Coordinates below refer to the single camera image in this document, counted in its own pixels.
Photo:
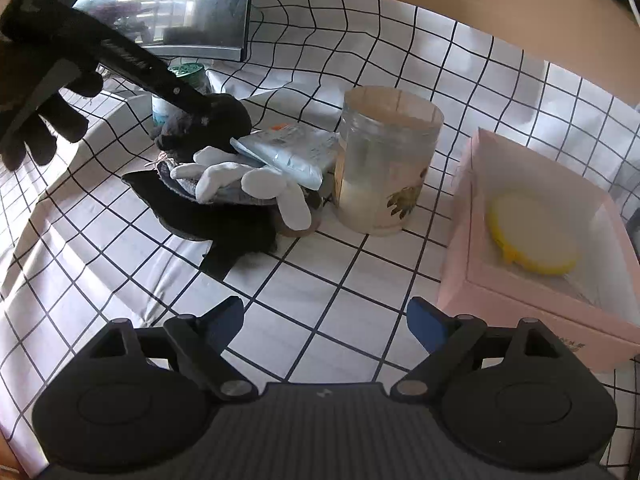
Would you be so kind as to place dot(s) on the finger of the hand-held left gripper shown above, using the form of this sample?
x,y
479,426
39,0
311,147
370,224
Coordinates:
x,y
145,67

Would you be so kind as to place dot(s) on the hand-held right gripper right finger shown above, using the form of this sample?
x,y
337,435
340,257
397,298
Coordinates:
x,y
425,330

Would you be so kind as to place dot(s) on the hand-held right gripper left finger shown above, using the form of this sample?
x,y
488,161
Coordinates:
x,y
227,317

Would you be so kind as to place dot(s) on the pink box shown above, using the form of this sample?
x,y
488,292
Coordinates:
x,y
505,305

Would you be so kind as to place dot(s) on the black plush cloth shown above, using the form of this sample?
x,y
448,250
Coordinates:
x,y
227,120

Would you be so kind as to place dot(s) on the white glove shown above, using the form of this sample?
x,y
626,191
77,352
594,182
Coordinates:
x,y
265,182

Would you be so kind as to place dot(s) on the white plastic packet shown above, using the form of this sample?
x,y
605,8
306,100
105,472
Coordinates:
x,y
290,152

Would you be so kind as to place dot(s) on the person's left hand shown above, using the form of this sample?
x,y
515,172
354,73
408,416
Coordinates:
x,y
35,110

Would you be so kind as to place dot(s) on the green lid air freshener jar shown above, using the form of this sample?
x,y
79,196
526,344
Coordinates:
x,y
189,77

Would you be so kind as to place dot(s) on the white grid tablecloth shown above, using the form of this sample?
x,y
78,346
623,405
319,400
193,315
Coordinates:
x,y
350,285

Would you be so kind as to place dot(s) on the computer monitor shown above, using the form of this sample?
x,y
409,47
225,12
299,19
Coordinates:
x,y
210,5

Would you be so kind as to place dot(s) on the clear floral plastic jar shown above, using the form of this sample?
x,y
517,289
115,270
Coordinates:
x,y
385,160

